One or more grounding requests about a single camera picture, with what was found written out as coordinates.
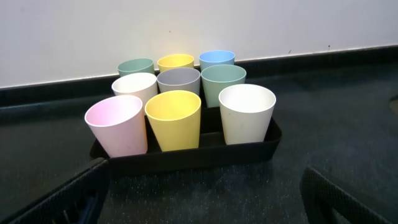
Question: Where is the white cup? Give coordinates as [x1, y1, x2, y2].
[111, 72, 159, 116]
[218, 83, 277, 146]

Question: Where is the blue cup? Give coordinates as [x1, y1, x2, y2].
[198, 50, 236, 72]

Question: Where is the grey cup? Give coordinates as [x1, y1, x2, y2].
[156, 67, 201, 97]

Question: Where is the black tray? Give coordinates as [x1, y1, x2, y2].
[89, 105, 283, 177]

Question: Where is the yellow cup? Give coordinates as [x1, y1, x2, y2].
[144, 90, 202, 152]
[157, 54, 195, 73]

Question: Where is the green cup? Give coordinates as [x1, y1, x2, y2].
[200, 64, 248, 109]
[117, 58, 155, 78]

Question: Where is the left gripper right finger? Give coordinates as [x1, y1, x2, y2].
[300, 166, 392, 224]

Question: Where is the pink cup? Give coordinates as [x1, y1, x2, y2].
[84, 95, 149, 159]

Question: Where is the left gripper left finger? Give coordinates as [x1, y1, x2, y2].
[0, 157, 111, 224]

